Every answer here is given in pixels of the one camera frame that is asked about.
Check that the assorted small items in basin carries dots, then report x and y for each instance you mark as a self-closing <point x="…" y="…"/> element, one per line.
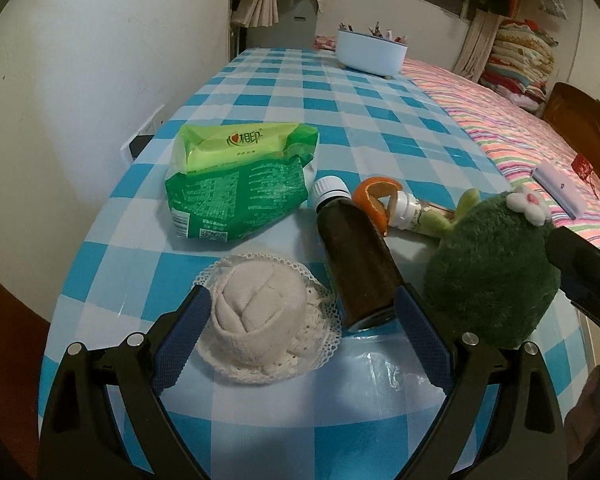
<point x="375" y="30"/>

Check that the orange peel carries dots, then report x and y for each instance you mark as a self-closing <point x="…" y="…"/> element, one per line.
<point x="372" y="207"/>

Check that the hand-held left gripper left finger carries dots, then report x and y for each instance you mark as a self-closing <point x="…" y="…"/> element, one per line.
<point x="185" y="340"/>

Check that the light purple pouch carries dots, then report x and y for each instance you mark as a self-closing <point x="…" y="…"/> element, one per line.
<point x="560" y="187"/>

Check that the red tasselled ornament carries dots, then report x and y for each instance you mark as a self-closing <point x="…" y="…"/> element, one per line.
<point x="584" y="166"/>

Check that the blue checked tablecloth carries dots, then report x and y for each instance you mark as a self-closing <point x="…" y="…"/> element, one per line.
<point x="290" y="95"/>

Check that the green plush toy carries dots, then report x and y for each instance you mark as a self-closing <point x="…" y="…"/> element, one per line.
<point x="480" y="270"/>

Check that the wall socket plate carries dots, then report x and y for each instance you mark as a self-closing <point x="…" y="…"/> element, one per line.
<point x="150" y="122"/>

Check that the wooden bed headboard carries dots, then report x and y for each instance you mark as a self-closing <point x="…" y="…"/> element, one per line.
<point x="580" y="120"/>

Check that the stack of folded blankets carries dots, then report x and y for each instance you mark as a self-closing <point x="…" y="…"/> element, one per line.
<point x="520" y="60"/>

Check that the white lace hat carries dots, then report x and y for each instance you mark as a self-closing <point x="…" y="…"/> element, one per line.
<point x="260" y="305"/>

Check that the white round basin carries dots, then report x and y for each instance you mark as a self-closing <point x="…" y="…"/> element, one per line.
<point x="370" y="55"/>

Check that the green tissue packet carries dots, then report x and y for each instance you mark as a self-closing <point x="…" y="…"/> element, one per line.
<point x="230" y="190"/>

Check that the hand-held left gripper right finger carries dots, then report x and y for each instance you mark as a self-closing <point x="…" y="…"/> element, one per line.
<point x="422" y="340"/>

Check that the beige narrow curtain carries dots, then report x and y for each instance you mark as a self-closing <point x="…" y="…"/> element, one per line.
<point x="475" y="45"/>

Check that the grey cabinet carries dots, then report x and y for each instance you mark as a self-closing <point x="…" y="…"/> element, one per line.
<point x="280" y="25"/>

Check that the striped pink bed sheet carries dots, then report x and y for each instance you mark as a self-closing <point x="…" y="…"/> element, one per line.
<point x="490" y="120"/>

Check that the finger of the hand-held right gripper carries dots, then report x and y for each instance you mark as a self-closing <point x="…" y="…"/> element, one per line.
<point x="580" y="260"/>

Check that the printed tube with cap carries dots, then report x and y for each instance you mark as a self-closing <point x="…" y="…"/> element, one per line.
<point x="410" y="212"/>

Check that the brown bottle white cap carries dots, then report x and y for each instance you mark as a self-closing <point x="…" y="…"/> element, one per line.
<point x="355" y="250"/>

